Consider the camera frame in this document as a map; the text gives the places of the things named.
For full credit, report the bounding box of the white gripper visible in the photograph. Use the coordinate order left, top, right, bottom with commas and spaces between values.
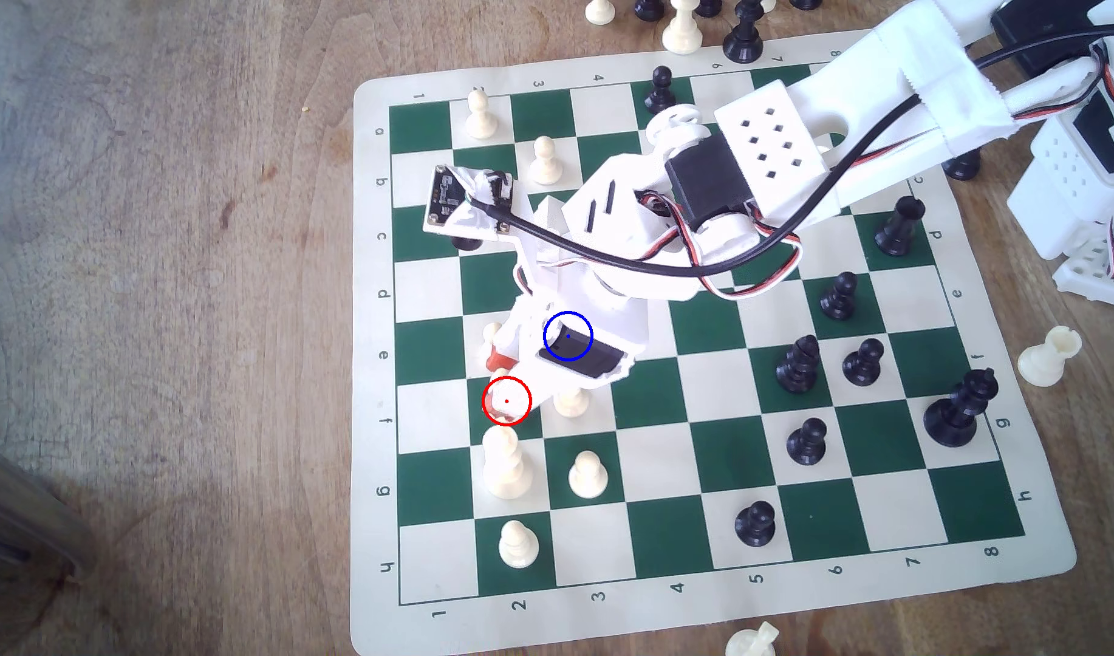
487, 155, 706, 417

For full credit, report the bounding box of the tall white chess king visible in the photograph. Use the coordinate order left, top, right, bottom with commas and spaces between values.
480, 425, 535, 501

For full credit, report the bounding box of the green white chess board mat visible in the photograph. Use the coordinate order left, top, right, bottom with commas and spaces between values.
349, 27, 1079, 656

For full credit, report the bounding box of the black chess knight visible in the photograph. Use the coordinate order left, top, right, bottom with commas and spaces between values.
776, 334, 822, 395

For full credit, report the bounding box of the white chess knight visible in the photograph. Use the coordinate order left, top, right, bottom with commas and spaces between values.
725, 621, 781, 656

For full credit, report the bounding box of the tall white chess piece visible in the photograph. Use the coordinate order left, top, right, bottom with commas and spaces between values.
661, 0, 705, 56

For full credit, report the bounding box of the tall black chess queen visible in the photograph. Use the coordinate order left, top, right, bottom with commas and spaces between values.
723, 0, 765, 65

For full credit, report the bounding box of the tall black chess king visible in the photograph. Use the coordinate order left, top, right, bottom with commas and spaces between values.
923, 368, 1000, 448

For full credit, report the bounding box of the white chess rook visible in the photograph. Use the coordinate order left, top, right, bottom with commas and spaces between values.
1017, 326, 1084, 388

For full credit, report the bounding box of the white tape wrap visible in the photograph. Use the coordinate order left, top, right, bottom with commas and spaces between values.
871, 0, 1021, 160

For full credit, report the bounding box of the grey furniture leg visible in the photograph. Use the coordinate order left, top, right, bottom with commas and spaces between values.
0, 437, 98, 579

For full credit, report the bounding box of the white perforated mounting plate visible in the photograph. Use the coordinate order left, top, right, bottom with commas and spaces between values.
1053, 244, 1114, 313

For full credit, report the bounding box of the small camera circuit board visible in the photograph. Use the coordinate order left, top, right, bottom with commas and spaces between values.
425, 164, 514, 240

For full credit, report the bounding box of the black camera cable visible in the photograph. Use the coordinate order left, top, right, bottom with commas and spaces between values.
482, 26, 1114, 276

